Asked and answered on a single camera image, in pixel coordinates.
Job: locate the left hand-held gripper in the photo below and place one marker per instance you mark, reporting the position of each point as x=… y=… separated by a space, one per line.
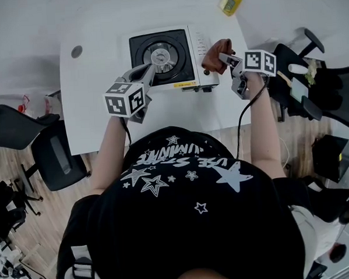
x=123 y=100

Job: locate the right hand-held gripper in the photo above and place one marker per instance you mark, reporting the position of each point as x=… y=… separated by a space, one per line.
x=259 y=63

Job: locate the brown knitted cloth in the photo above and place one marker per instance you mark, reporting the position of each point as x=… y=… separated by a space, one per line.
x=214 y=58

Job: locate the white portable gas stove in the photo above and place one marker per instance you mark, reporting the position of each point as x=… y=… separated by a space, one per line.
x=194 y=65

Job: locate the person's right forearm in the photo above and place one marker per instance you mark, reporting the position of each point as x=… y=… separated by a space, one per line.
x=263 y=131

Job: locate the person's left forearm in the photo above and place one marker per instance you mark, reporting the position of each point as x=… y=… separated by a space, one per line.
x=108 y=157

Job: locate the yellow oil bottle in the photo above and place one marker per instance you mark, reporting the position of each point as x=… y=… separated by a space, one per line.
x=230 y=3

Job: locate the white cylinder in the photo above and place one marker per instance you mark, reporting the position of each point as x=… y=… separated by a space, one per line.
x=297 y=69

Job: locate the grey round table grommet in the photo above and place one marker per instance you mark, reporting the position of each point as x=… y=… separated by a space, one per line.
x=76 y=52

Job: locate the grey rectangular block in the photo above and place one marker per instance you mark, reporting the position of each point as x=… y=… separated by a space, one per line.
x=298 y=89

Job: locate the green leafy bunch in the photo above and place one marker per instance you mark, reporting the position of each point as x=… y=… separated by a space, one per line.
x=311 y=72

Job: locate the black office chair with headrest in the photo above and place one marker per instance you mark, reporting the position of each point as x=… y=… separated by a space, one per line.
x=336 y=104

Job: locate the clear plastic bag red print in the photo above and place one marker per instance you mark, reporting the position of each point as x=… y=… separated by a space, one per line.
x=26 y=103

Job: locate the black mesh office chair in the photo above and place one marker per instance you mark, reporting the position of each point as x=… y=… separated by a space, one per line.
x=56 y=159

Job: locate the black box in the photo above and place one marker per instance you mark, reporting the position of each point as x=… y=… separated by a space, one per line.
x=328 y=160

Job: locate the black star-print T-shirt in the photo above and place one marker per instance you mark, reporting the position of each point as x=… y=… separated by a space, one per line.
x=182 y=237

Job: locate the cluttered white desk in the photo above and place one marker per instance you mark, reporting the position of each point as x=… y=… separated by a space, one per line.
x=9 y=270

